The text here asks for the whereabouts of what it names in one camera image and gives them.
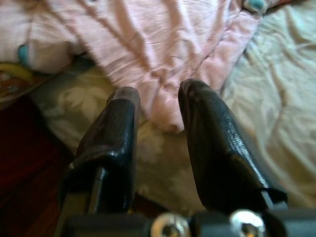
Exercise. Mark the beige floral bed sheet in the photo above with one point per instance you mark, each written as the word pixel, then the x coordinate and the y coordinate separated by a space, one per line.
pixel 284 98

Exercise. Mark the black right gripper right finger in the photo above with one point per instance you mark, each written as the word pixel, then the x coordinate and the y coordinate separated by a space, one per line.
pixel 212 138

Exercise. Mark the pink cartoon print blanket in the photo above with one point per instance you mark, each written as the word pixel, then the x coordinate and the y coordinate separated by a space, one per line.
pixel 148 37

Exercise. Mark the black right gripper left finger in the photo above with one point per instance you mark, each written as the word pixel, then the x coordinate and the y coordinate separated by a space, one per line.
pixel 113 128

